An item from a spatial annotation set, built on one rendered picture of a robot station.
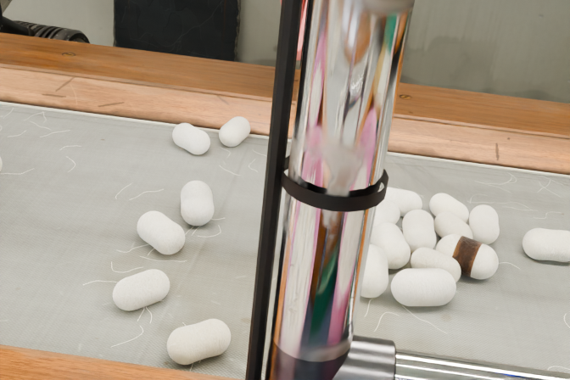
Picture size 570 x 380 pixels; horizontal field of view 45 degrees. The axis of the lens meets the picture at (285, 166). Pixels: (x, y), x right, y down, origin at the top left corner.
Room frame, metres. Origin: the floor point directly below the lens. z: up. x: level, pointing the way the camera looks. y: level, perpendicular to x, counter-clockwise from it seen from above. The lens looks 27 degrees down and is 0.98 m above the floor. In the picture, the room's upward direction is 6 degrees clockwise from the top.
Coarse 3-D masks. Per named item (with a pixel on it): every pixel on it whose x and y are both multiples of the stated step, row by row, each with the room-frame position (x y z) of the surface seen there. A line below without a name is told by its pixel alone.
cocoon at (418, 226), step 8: (408, 216) 0.38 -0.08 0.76; (416, 216) 0.38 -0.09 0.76; (424, 216) 0.38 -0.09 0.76; (408, 224) 0.38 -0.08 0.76; (416, 224) 0.37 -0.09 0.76; (424, 224) 0.37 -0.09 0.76; (432, 224) 0.38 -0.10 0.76; (408, 232) 0.37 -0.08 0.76; (416, 232) 0.36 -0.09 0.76; (424, 232) 0.36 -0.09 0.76; (432, 232) 0.37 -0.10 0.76; (408, 240) 0.36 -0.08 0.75; (416, 240) 0.36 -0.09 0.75; (424, 240) 0.36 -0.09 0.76; (432, 240) 0.36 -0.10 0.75; (416, 248) 0.36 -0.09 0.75; (432, 248) 0.36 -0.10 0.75
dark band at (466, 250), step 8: (464, 240) 0.35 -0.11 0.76; (472, 240) 0.36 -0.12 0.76; (456, 248) 0.35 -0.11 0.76; (464, 248) 0.35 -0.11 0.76; (472, 248) 0.35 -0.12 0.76; (456, 256) 0.35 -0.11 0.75; (464, 256) 0.35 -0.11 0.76; (472, 256) 0.34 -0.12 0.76; (464, 264) 0.34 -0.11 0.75; (472, 264) 0.34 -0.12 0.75; (464, 272) 0.34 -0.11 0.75
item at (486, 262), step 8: (440, 240) 0.36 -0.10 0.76; (448, 240) 0.36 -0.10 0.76; (456, 240) 0.36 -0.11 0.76; (440, 248) 0.36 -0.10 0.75; (448, 248) 0.35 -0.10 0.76; (480, 248) 0.35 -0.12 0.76; (488, 248) 0.35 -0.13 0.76; (480, 256) 0.34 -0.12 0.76; (488, 256) 0.34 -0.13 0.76; (496, 256) 0.35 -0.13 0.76; (480, 264) 0.34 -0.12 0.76; (488, 264) 0.34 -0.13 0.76; (496, 264) 0.34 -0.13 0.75; (472, 272) 0.34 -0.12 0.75; (480, 272) 0.34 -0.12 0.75; (488, 272) 0.34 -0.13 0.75
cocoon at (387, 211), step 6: (378, 204) 0.40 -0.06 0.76; (384, 204) 0.40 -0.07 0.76; (390, 204) 0.40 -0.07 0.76; (396, 204) 0.40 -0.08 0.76; (378, 210) 0.39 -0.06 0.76; (384, 210) 0.39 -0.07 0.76; (390, 210) 0.39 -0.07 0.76; (396, 210) 0.39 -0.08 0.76; (378, 216) 0.38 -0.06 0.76; (384, 216) 0.38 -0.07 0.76; (390, 216) 0.38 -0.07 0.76; (396, 216) 0.39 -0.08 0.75; (378, 222) 0.38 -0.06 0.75; (390, 222) 0.38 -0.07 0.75; (396, 222) 0.39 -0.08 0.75
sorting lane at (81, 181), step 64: (0, 128) 0.48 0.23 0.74; (64, 128) 0.50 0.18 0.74; (128, 128) 0.51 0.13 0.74; (0, 192) 0.39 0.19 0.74; (64, 192) 0.40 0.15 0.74; (128, 192) 0.41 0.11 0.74; (256, 192) 0.43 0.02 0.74; (448, 192) 0.46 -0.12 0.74; (512, 192) 0.47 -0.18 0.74; (0, 256) 0.32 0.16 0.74; (64, 256) 0.32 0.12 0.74; (128, 256) 0.33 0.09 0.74; (192, 256) 0.34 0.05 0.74; (256, 256) 0.35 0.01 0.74; (512, 256) 0.38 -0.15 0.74; (0, 320) 0.27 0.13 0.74; (64, 320) 0.27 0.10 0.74; (128, 320) 0.28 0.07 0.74; (192, 320) 0.28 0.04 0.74; (384, 320) 0.30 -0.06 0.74; (448, 320) 0.30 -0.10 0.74; (512, 320) 0.31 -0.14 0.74
